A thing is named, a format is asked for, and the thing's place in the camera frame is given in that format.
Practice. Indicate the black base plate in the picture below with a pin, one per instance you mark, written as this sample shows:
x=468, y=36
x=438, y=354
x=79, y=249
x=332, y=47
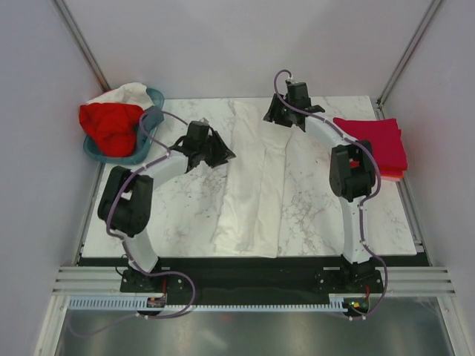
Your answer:
x=255, y=280

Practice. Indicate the left aluminium corner post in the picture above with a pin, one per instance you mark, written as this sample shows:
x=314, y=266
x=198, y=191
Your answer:
x=80, y=41

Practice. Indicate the white robot print t shirt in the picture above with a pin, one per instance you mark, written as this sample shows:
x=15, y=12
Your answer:
x=250, y=216

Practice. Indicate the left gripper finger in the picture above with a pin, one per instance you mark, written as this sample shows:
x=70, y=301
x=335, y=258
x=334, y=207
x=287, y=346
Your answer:
x=219, y=156
x=215, y=142

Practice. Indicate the grey blue t shirt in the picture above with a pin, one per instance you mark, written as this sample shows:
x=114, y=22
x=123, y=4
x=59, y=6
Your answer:
x=151, y=119

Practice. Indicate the plain white t shirt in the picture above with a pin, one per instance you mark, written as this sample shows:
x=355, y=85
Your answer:
x=134, y=93

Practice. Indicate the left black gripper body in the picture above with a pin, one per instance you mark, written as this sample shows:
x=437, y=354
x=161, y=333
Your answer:
x=205, y=150

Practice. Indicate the right aluminium corner post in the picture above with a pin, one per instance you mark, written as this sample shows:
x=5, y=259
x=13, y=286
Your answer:
x=419, y=33

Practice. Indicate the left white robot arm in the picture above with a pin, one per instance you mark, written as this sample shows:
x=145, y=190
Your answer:
x=125, y=205

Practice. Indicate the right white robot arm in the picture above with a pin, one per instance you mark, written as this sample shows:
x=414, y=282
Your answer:
x=354, y=174

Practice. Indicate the teal laundry basket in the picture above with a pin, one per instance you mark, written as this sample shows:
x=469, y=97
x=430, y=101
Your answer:
x=140, y=152

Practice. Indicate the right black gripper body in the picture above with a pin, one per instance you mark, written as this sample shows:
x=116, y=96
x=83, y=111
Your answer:
x=291, y=109

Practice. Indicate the folded magenta t shirt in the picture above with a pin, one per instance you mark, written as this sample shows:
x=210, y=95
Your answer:
x=385, y=137

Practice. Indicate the aluminium cross rail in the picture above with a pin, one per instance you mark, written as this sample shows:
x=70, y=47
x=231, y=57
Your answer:
x=403, y=281

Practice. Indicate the white slotted cable duct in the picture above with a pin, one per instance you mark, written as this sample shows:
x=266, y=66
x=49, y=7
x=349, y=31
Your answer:
x=149, y=304

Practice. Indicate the left aluminium side rail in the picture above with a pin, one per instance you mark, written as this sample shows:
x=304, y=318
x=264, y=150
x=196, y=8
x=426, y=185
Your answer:
x=50, y=340

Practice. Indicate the aluminium corner post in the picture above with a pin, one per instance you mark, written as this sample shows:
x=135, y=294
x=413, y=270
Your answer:
x=419, y=33
x=80, y=41

